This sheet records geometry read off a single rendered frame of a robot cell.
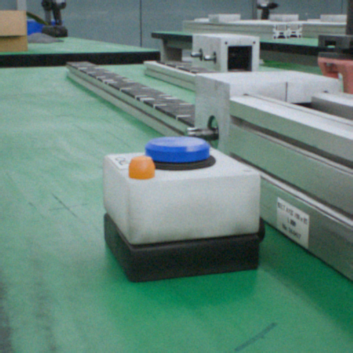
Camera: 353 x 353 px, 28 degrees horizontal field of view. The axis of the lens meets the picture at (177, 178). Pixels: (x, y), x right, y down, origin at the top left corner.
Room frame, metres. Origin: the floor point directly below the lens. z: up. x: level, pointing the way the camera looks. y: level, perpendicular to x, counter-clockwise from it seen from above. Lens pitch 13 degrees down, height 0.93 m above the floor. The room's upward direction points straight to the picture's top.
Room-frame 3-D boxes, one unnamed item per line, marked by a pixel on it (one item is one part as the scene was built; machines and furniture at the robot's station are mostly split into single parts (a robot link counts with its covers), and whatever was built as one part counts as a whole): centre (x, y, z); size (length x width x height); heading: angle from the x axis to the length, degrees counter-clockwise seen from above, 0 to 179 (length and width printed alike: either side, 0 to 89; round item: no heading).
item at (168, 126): (1.22, 0.11, 0.79); 0.96 x 0.04 x 0.03; 17
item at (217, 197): (0.42, -0.01, 0.81); 0.10 x 0.08 x 0.06; 107
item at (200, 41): (1.72, -0.09, 0.83); 0.11 x 0.10 x 0.10; 110
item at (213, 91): (0.61, -0.07, 0.83); 0.12 x 0.09 x 0.10; 107
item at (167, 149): (0.42, 0.00, 0.84); 0.04 x 0.04 x 0.02
